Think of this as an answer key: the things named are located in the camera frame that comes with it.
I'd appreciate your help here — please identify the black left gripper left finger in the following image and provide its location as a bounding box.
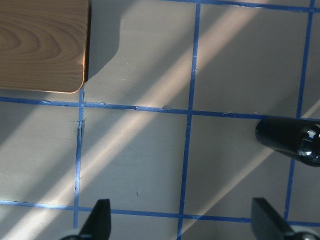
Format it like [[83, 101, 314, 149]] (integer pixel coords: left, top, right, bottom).
[[78, 199, 111, 240]]

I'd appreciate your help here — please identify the dark wine bottle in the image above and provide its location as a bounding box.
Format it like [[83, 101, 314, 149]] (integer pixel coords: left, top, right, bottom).
[[255, 117, 320, 167]]

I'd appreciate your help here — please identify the wooden tray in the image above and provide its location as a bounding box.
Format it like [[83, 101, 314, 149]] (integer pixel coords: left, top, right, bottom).
[[0, 0, 91, 94]]

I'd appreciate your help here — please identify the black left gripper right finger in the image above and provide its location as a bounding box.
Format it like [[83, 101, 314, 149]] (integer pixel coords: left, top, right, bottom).
[[251, 197, 296, 240]]

